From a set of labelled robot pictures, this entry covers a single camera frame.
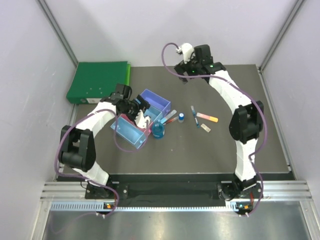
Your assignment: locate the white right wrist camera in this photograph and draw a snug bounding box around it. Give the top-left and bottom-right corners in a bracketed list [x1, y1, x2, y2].
[176, 43, 194, 64]

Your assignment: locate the light green plastic folder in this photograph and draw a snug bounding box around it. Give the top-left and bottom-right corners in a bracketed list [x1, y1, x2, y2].
[124, 63, 131, 86]

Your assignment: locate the aluminium rail frame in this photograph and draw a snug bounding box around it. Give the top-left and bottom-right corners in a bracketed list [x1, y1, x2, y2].
[40, 180, 312, 201]

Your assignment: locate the slotted cable duct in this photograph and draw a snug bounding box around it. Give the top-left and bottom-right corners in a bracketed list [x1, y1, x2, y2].
[50, 201, 239, 212]

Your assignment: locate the light blue end bin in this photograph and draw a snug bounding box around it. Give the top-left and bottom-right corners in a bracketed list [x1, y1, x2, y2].
[116, 115, 146, 149]

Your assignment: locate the pink plastic bin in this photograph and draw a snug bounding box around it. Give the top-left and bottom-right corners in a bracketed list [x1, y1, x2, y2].
[118, 114, 153, 137]

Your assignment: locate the small clear eraser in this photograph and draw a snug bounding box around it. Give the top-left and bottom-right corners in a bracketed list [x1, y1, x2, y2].
[201, 123, 211, 133]

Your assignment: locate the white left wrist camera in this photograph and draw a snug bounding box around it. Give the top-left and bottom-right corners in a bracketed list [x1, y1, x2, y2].
[134, 110, 152, 132]

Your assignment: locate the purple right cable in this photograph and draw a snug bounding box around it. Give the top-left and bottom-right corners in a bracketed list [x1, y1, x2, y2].
[161, 42, 270, 218]

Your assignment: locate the blue pen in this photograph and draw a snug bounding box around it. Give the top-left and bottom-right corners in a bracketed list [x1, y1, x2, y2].
[190, 105, 200, 128]

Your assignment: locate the small blue capped bottle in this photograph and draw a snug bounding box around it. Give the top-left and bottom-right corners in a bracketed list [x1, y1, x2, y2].
[178, 112, 185, 123]

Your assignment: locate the purple plastic bin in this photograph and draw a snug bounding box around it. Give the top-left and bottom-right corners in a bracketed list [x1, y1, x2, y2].
[140, 89, 171, 117]

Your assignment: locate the red pen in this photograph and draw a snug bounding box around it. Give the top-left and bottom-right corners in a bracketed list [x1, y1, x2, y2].
[164, 116, 179, 125]

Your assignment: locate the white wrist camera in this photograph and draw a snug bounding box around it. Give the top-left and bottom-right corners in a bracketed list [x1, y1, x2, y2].
[134, 110, 152, 132]
[176, 43, 194, 64]

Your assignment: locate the pink orange highlighter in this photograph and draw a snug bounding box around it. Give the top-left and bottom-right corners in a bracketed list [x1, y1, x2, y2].
[196, 112, 219, 123]

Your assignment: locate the blue round tape dispenser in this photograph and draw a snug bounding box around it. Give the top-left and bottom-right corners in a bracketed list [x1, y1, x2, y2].
[151, 122, 165, 139]

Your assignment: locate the dark green ring binder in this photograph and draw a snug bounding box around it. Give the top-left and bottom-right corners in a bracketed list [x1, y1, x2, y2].
[66, 61, 128, 105]

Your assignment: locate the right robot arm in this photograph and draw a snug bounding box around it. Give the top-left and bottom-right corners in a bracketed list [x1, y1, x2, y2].
[174, 43, 264, 201]

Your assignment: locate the blue capped glue stick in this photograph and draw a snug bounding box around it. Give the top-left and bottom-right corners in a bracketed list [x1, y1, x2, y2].
[160, 109, 177, 124]

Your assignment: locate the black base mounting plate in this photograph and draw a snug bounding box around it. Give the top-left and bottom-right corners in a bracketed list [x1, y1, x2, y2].
[84, 172, 264, 208]

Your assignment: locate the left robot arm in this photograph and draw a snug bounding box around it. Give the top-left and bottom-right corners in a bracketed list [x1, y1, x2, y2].
[54, 83, 151, 199]

